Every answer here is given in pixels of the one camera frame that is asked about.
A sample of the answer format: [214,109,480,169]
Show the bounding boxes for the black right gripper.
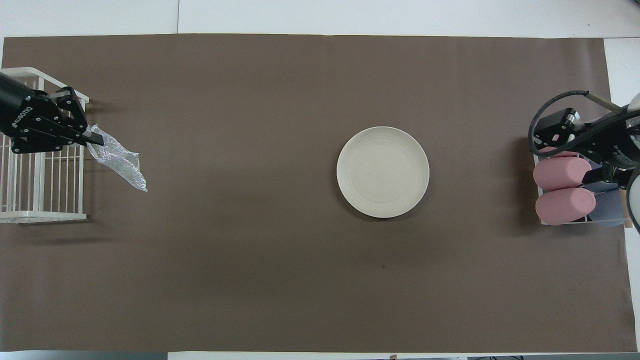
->
[533,107,640,191]

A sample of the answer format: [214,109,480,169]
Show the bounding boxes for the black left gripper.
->
[0,72,105,154]

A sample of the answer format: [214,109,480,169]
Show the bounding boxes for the cream round plate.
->
[336,126,430,219]

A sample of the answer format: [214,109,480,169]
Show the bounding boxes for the pink plastic cup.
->
[536,145,578,158]
[533,156,591,192]
[535,187,597,226]

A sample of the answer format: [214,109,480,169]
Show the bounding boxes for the white cup rack wooden rod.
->
[531,145,636,231]

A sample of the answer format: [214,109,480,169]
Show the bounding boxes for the brown table mat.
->
[0,34,638,353]

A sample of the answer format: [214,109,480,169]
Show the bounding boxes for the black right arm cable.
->
[529,90,626,158]

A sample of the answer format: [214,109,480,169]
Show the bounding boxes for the white wire dish rack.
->
[0,67,90,224]

